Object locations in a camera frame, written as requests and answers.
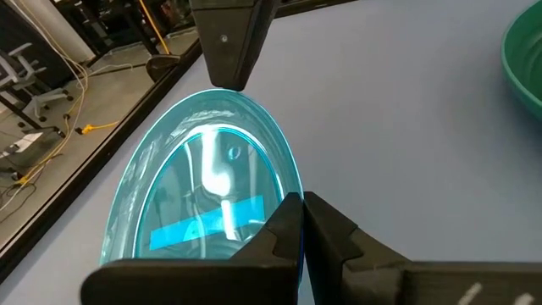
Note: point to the black frame bracket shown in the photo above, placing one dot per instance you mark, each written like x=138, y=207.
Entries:
x=163, y=68

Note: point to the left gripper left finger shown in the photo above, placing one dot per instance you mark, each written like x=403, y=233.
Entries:
x=190, y=284

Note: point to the black metal desk frame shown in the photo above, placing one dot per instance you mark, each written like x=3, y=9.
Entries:
x=134, y=25

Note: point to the large green plastic plate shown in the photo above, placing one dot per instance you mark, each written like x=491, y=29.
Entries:
x=525, y=55

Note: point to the clear blue plastic plate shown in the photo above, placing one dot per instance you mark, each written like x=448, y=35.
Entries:
x=169, y=190

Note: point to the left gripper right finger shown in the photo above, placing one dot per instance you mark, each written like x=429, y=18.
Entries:
x=381, y=284

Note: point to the white pillar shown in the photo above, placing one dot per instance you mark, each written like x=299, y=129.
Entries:
x=55, y=25

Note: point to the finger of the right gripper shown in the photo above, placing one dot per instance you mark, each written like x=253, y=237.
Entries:
x=228, y=42

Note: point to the white paper sheet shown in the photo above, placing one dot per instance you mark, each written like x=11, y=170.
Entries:
x=25, y=143

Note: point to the gray office chair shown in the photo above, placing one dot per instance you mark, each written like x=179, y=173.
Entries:
x=40, y=99

